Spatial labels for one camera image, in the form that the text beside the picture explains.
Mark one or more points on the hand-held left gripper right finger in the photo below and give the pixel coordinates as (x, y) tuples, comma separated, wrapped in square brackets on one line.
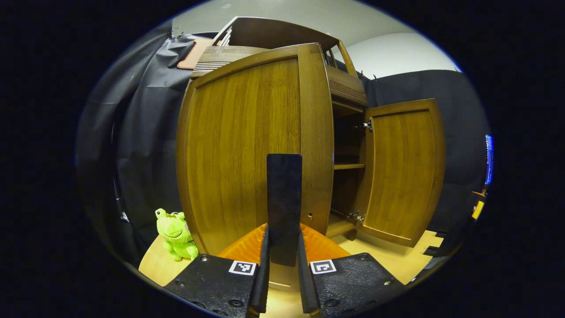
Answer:
[(304, 282)]

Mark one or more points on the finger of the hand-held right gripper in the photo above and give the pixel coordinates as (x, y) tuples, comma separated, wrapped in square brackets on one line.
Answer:
[(478, 210)]

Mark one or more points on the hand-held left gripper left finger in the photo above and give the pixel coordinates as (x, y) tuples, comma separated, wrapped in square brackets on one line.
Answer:
[(264, 282)]

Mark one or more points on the wooden cabinet door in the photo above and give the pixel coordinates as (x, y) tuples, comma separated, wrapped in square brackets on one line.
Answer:
[(238, 141), (401, 168)]

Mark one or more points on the metal door hinge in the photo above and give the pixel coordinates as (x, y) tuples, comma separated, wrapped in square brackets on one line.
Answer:
[(356, 216), (367, 125)]

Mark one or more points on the wooden cabinet shelf board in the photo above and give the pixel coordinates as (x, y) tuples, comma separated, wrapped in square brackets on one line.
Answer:
[(348, 166)]

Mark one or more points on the wooden shoe cabinet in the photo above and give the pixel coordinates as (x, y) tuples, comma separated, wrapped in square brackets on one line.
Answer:
[(273, 31)]

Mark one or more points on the blue lit screen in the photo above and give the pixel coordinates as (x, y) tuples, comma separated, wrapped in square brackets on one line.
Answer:
[(488, 159)]

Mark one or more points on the green frog plush toy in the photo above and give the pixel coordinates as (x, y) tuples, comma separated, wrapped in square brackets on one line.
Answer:
[(176, 234)]

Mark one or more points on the wooden drawer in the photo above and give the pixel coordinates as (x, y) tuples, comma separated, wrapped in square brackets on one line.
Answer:
[(346, 84)]

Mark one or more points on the black backdrop cloth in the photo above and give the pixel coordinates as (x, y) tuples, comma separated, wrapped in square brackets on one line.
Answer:
[(145, 132)]

